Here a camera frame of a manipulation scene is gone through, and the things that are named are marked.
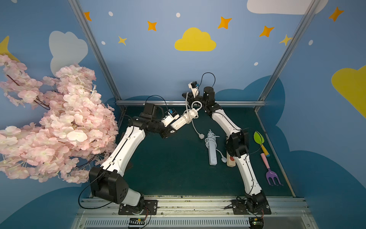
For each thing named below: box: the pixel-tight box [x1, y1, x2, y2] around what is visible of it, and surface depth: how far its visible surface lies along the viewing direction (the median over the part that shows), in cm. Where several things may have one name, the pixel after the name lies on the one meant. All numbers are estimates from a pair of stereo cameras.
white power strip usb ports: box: [170, 107, 199, 131], surface depth 76 cm
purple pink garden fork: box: [260, 153, 284, 187], surface depth 87 cm
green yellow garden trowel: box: [253, 130, 271, 157], surface depth 103 cm
